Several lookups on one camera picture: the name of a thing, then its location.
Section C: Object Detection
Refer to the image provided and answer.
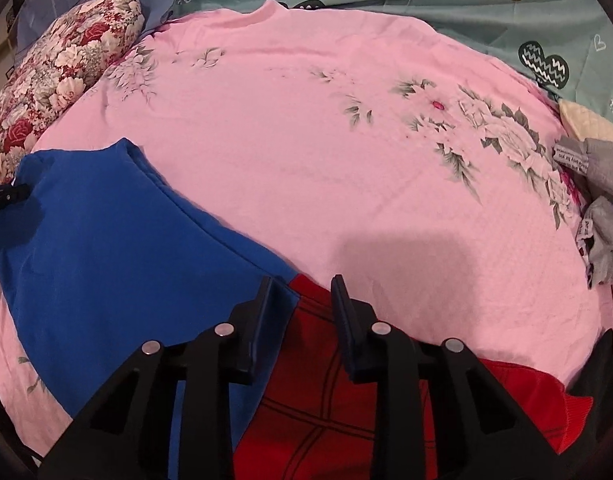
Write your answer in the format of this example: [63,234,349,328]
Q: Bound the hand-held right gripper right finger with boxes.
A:
[331,275,558,480]

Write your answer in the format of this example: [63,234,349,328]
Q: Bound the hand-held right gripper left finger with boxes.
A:
[39,276,287,480]

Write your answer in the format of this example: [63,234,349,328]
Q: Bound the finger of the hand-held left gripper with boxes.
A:
[0,184,31,217]

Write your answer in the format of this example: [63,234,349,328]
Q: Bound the blue pants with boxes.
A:
[0,139,302,480]

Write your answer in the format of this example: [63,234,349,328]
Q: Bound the red checked garment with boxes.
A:
[234,274,595,480]

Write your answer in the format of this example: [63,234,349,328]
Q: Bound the red floral pillow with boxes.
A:
[0,0,146,187]

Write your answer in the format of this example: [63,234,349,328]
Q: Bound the pink floral blanket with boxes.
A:
[0,0,600,456]

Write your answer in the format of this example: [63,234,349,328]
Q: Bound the dark object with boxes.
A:
[569,330,613,456]

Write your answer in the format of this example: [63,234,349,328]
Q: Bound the grey garment with label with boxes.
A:
[553,136,613,201]

